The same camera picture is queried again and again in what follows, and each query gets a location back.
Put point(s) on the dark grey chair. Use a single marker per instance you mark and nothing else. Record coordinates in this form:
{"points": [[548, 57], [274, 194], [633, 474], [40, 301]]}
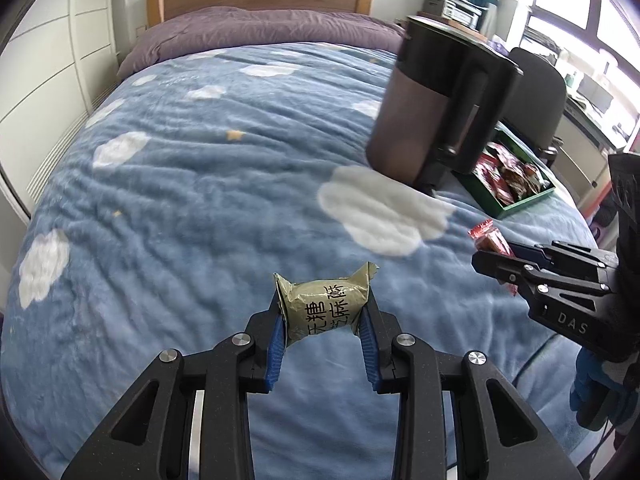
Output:
{"points": [[540, 95]]}

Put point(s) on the blue cloud-print blanket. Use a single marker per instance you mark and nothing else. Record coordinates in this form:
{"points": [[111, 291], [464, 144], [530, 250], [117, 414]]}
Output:
{"points": [[200, 210]]}

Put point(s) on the white wardrobe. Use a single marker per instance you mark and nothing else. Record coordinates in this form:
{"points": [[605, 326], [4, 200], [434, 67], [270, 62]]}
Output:
{"points": [[50, 60]]}

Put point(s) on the green tray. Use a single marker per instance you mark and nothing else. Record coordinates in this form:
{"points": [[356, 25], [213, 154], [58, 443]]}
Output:
{"points": [[487, 200]]}

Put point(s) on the brown black electric kettle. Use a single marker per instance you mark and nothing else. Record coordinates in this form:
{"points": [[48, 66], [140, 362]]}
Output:
{"points": [[410, 110]]}

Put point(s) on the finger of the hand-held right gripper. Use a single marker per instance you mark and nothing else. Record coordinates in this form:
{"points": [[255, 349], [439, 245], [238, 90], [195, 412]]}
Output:
{"points": [[500, 267], [575, 257]]}

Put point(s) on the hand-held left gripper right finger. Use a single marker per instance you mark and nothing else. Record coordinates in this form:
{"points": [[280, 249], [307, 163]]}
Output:
{"points": [[368, 350]]}

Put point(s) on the green candy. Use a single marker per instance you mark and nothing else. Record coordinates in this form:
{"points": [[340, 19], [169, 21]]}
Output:
{"points": [[320, 310]]}

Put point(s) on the white printer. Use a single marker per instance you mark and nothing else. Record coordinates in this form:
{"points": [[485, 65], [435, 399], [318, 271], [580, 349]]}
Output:
{"points": [[450, 7]]}

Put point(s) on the person's right hand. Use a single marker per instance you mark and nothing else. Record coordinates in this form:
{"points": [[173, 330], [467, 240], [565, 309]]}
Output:
{"points": [[600, 390]]}

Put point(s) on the small red candy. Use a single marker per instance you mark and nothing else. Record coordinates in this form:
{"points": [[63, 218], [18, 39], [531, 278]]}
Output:
{"points": [[492, 242]]}

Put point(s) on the purple pillow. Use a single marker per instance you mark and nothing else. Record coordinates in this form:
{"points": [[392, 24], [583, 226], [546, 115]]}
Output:
{"points": [[250, 30]]}

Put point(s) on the white wall socket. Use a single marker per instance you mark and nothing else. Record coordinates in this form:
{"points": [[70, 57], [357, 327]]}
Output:
{"points": [[142, 31]]}

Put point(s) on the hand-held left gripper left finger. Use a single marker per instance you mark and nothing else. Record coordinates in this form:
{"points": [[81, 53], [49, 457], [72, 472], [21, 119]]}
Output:
{"points": [[276, 350]]}

